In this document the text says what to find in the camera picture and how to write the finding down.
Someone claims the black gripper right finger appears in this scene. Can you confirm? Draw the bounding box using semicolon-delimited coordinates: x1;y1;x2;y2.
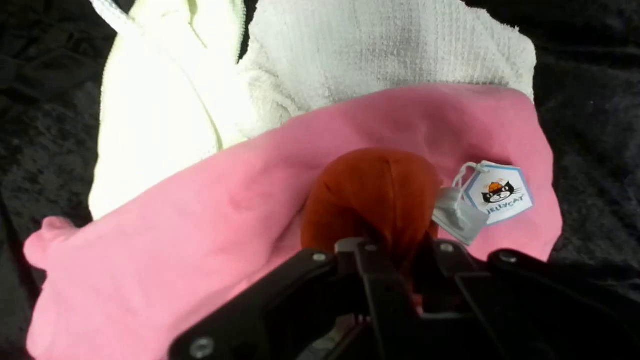
399;239;640;360

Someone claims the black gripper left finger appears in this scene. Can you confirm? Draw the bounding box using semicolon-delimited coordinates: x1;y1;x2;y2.
169;237;419;360

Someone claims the pink t-shirt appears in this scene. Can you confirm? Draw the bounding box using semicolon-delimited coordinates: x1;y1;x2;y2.
22;83;567;360

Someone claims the pale yellow-green towel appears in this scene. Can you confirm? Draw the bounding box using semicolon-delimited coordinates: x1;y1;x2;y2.
86;0;298;222

